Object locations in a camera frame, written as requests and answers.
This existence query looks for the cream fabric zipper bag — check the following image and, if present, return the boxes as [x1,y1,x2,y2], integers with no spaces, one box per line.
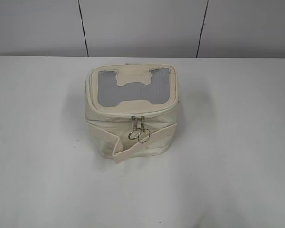
[85,64,179,164]

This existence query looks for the silver zipper pull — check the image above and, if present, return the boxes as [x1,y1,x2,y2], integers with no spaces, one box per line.
[138,117,151,143]
[128,116,141,141]

